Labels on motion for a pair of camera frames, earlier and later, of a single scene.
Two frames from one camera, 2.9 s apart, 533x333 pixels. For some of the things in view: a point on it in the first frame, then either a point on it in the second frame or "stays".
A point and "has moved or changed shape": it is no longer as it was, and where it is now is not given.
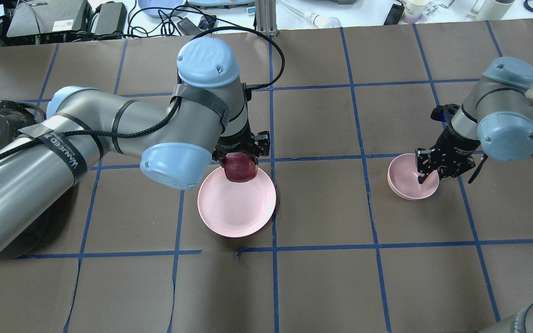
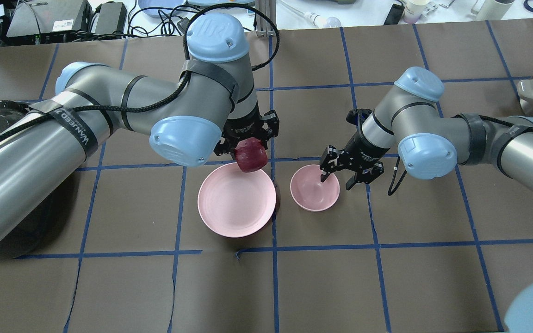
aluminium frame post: (266, 17) stays
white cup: (494, 10) stays
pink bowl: (403, 179) -> (310, 192)
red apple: (239, 167) has moved or changed shape
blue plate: (157, 9) stays
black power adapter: (394, 15) stays
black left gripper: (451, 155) -> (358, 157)
